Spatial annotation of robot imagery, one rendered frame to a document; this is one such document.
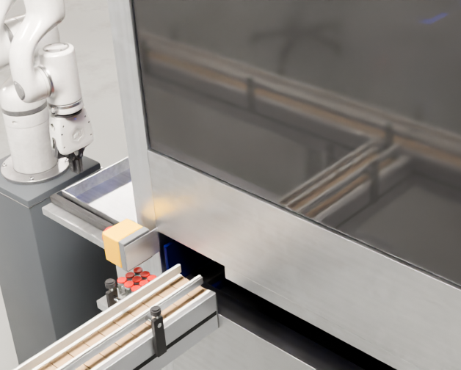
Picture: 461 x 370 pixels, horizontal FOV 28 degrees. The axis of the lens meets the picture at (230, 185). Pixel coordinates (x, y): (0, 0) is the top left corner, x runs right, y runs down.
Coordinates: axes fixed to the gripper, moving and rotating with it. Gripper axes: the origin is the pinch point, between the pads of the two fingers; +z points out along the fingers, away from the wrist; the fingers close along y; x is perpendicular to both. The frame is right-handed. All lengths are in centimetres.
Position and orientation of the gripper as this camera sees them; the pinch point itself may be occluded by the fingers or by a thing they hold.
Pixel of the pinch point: (75, 164)
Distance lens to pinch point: 234.4
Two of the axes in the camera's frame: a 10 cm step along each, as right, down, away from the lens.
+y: 6.9, -4.1, 6.0
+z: 0.6, 8.5, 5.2
